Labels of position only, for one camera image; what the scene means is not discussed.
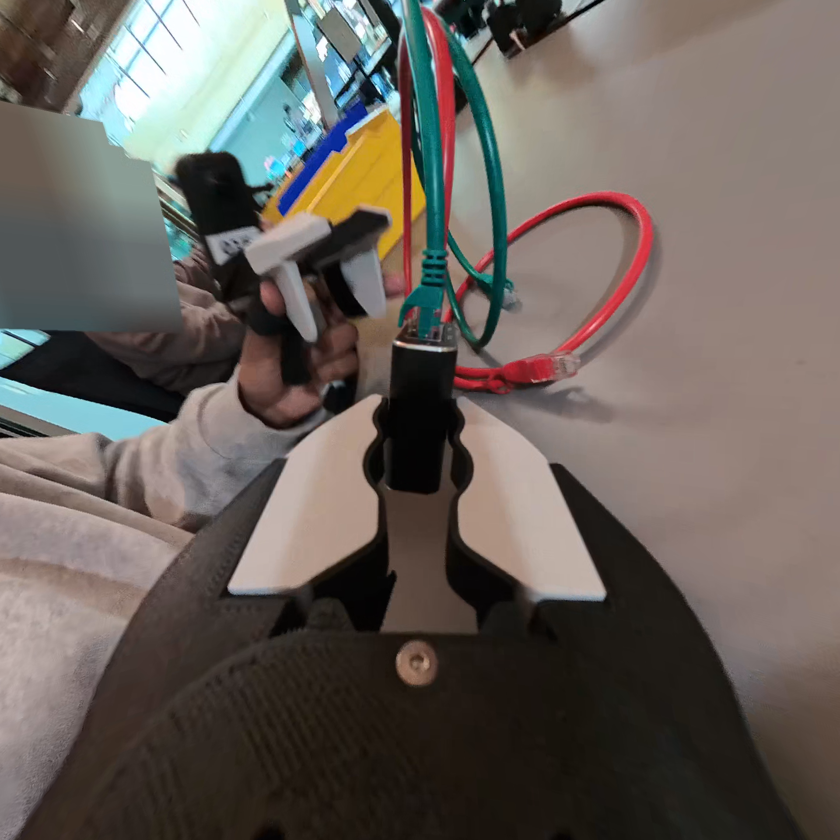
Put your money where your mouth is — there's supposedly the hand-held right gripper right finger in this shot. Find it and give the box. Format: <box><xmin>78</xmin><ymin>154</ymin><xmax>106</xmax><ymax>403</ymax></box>
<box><xmin>449</xmin><ymin>394</ymin><xmax>609</xmax><ymax>605</ymax></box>

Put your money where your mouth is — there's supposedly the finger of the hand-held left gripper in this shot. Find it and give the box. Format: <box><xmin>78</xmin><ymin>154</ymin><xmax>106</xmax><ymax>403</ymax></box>
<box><xmin>245</xmin><ymin>214</ymin><xmax>333</xmax><ymax>344</ymax></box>
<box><xmin>310</xmin><ymin>206</ymin><xmax>393</xmax><ymax>320</ymax></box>

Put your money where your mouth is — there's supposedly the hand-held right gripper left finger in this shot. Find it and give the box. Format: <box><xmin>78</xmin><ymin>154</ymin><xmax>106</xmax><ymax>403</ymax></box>
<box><xmin>226</xmin><ymin>394</ymin><xmax>389</xmax><ymax>597</ymax></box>

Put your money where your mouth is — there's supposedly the large yellow plastic bin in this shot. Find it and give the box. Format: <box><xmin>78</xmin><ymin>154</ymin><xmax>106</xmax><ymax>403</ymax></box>
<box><xmin>262</xmin><ymin>108</ymin><xmax>427</xmax><ymax>260</ymax></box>

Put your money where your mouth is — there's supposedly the green ethernet cable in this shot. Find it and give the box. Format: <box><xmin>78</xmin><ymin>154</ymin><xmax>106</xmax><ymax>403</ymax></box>
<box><xmin>395</xmin><ymin>0</ymin><xmax>522</xmax><ymax>350</ymax></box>

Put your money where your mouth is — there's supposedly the black ethernet splitter box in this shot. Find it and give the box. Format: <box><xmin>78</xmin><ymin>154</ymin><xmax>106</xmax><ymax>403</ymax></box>
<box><xmin>387</xmin><ymin>325</ymin><xmax>460</xmax><ymax>494</ymax></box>

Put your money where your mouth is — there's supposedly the red ethernet cable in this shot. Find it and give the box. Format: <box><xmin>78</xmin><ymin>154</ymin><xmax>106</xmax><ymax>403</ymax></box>
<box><xmin>395</xmin><ymin>8</ymin><xmax>656</xmax><ymax>396</ymax></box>

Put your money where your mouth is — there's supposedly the person's left forearm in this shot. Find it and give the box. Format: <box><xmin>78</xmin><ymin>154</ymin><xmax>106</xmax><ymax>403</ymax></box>
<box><xmin>0</xmin><ymin>377</ymin><xmax>316</xmax><ymax>532</ymax></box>

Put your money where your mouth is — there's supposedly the person's left hand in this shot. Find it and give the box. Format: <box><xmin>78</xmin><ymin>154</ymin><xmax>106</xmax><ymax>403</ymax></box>
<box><xmin>236</xmin><ymin>285</ymin><xmax>361</xmax><ymax>429</ymax></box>

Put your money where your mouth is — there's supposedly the blue plastic bin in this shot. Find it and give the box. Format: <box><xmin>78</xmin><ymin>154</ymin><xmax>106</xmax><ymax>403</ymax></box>
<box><xmin>276</xmin><ymin>101</ymin><xmax>370</xmax><ymax>217</ymax></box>

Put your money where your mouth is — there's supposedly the black office chair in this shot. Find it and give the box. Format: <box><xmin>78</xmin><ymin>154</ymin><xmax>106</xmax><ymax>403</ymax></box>
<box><xmin>0</xmin><ymin>331</ymin><xmax>188</xmax><ymax>421</ymax></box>

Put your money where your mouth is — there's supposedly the person's grey hoodie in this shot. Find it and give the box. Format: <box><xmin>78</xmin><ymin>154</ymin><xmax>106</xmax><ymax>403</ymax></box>
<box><xmin>0</xmin><ymin>489</ymin><xmax>217</xmax><ymax>840</ymax></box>

